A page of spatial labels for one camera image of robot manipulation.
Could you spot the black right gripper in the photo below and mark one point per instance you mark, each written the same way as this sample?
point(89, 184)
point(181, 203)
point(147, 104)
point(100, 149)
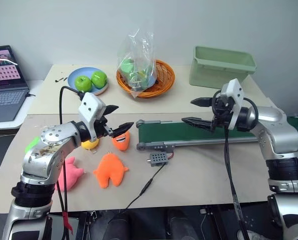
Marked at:
point(221, 111)

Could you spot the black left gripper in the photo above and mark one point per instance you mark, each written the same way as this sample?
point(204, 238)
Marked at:
point(102, 126)

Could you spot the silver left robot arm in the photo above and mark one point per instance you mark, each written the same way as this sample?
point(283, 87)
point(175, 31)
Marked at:
point(51, 135)

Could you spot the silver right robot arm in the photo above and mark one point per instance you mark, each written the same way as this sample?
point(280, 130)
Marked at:
point(279, 132)

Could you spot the green conveyor belt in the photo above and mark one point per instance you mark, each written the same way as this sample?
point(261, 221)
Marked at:
point(176, 131)

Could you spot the small orange toy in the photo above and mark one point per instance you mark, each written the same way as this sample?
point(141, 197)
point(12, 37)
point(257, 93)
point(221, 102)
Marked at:
point(121, 142)

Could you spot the yellow toy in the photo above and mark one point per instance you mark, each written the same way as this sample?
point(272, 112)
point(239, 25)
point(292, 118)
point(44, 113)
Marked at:
point(90, 145)

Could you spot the green apple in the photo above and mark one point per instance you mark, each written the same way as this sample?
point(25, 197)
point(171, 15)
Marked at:
point(99, 79)
point(83, 83)

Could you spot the green plastic bin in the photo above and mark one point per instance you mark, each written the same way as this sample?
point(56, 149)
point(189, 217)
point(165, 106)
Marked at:
point(214, 67)

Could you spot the orange plush toy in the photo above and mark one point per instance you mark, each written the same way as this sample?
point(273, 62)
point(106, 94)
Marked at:
point(110, 170)

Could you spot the orange woven basket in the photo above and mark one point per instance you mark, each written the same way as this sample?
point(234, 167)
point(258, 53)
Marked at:
point(164, 75)

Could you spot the grey perforated control box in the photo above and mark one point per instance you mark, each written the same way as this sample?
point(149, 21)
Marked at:
point(157, 158)

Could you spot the clear plastic bag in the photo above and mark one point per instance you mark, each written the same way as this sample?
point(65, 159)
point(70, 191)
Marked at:
point(136, 65)

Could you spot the blue plate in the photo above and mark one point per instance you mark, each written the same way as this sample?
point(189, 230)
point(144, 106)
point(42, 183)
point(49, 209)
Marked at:
point(80, 72)

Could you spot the black screws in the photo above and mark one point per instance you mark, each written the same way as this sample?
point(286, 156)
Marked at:
point(60, 80)

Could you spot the pink plush toy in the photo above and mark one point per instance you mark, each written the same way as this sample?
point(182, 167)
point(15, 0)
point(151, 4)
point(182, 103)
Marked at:
point(70, 173)

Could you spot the dark rounded shape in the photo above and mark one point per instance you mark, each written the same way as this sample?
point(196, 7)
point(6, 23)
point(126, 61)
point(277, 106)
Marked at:
point(181, 225)
point(119, 227)

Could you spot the red tag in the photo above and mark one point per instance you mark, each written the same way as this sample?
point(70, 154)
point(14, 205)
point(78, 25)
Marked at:
point(67, 221)

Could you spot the grey laptop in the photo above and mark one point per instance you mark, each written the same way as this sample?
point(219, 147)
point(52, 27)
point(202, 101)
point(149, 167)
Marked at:
point(4, 100)

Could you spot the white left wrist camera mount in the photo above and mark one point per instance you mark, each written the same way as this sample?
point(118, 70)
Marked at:
point(91, 106)

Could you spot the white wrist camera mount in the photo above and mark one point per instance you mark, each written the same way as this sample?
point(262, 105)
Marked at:
point(91, 106)
point(236, 100)

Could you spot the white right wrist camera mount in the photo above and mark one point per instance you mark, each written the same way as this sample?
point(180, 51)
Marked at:
point(236, 100)

